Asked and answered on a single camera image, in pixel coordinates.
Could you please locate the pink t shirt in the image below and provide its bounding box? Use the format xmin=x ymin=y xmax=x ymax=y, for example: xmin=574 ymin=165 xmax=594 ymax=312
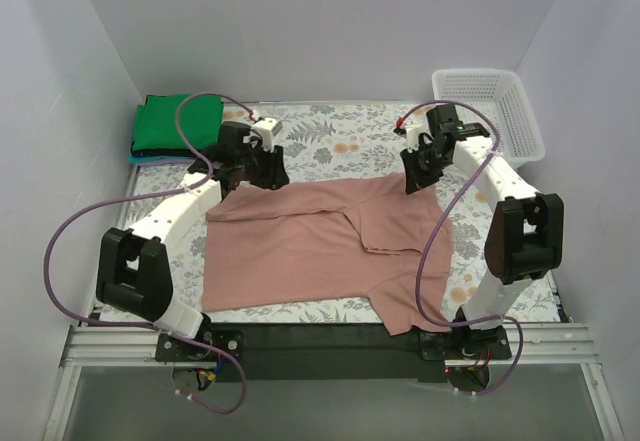
xmin=201 ymin=174 xmax=453 ymax=335

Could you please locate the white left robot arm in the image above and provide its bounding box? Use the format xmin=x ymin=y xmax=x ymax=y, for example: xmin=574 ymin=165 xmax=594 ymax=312
xmin=96 ymin=117 xmax=289 ymax=361

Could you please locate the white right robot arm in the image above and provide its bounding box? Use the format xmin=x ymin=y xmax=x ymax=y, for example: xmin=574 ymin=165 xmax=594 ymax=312
xmin=394 ymin=100 xmax=564 ymax=361

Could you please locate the floral patterned table mat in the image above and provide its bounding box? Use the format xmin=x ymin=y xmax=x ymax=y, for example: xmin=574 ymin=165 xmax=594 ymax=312
xmin=94 ymin=103 xmax=560 ymax=323

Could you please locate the dark folded t shirt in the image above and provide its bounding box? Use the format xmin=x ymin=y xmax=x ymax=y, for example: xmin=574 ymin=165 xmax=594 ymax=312
xmin=130 ymin=142 xmax=197 ymax=159

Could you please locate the white plastic basket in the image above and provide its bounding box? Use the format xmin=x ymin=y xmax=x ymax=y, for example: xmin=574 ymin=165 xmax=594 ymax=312
xmin=432 ymin=68 xmax=545 ymax=168

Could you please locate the green folded t shirt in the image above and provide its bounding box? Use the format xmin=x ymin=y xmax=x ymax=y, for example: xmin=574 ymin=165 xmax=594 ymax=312
xmin=132 ymin=94 xmax=223 ymax=149

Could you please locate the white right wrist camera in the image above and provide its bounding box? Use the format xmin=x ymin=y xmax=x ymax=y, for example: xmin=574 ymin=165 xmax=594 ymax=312
xmin=394 ymin=118 xmax=432 ymax=153

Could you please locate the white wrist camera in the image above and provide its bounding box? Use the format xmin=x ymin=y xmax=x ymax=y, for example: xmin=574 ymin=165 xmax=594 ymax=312
xmin=394 ymin=118 xmax=432 ymax=153
xmin=249 ymin=117 xmax=283 ymax=153

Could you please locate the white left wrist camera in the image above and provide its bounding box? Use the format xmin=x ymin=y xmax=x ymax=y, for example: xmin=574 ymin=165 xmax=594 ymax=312
xmin=249 ymin=117 xmax=283 ymax=153

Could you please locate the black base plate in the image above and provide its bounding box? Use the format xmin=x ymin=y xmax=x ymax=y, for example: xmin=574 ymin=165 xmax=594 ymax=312
xmin=154 ymin=320 xmax=514 ymax=385

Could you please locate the aluminium frame rail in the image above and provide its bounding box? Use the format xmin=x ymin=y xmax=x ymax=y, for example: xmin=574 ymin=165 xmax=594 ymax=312
xmin=43 ymin=323 xmax=622 ymax=440

